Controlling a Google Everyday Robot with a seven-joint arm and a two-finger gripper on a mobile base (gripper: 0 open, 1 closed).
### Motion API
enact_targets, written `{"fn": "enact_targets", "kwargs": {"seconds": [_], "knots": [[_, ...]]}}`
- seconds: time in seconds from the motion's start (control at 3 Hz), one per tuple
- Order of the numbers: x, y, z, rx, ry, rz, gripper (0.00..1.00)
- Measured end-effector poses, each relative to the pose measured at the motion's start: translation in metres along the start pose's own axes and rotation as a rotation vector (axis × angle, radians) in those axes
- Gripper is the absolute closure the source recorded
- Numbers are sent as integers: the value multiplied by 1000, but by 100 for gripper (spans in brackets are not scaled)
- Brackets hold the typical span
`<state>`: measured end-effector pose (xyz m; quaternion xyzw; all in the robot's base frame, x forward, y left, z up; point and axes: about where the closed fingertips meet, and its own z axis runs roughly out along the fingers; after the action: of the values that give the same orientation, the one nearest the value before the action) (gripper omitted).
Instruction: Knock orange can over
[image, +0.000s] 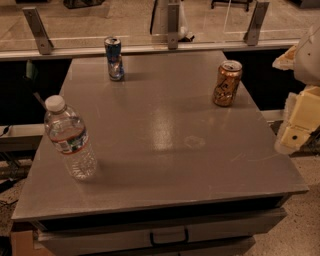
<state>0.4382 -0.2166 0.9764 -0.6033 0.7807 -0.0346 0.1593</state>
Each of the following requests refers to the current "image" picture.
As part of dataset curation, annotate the black drawer handle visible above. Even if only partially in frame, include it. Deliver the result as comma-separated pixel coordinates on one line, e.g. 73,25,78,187
149,228,189,247

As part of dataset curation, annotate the horizontal metal rail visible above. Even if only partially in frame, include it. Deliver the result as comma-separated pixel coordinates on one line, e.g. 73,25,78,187
0,39,299,61

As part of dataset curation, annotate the clear plastic water bottle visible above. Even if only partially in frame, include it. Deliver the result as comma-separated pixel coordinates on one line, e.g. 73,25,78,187
44,95,97,181

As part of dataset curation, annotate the orange soda can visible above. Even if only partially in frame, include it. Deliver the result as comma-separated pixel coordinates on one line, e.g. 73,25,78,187
212,60,242,107

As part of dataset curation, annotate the left metal rail bracket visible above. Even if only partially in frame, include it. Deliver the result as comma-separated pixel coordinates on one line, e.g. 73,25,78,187
22,7,53,55

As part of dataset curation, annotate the metal rail bracket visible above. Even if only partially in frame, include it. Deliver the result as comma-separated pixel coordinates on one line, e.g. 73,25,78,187
22,7,53,55
167,0,179,50
244,1,269,46

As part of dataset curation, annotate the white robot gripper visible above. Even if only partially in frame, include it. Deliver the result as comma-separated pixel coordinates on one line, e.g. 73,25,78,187
272,23,320,155

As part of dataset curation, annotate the grey cabinet drawer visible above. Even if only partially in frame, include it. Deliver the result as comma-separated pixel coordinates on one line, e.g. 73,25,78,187
38,207,286,256

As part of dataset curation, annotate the right metal rail bracket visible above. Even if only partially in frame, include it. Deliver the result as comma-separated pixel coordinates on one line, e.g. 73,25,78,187
244,1,269,46

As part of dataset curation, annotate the middle metal rail bracket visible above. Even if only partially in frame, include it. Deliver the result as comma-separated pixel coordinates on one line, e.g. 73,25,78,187
167,0,179,50

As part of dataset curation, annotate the blue energy drink can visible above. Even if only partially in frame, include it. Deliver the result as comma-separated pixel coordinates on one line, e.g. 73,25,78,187
104,37,124,81

